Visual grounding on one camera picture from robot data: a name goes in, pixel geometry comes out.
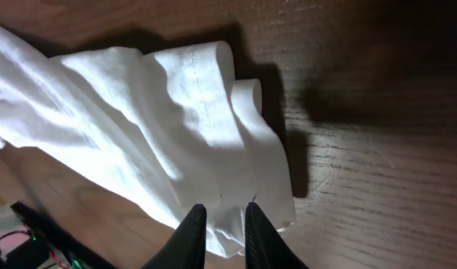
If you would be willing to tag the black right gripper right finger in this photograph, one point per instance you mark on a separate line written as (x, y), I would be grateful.
(264, 247)

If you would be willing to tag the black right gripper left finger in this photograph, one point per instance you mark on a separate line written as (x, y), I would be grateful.
(186, 248)

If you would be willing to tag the white t-shirt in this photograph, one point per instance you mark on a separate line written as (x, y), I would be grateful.
(165, 130)

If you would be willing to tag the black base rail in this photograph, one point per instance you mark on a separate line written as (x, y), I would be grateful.
(29, 239)

